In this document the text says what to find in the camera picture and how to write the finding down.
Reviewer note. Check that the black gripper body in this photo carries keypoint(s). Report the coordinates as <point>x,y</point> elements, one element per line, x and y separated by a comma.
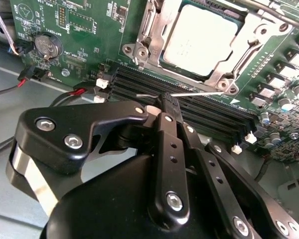
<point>109,209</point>

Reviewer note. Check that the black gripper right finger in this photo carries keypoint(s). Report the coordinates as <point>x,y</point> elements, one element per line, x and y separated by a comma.
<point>214,171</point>

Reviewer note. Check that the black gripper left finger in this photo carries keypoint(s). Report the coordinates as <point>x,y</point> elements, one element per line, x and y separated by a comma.
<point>64,124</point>

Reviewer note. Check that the silver green CPU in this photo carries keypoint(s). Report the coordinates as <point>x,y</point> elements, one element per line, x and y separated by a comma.
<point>199,39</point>

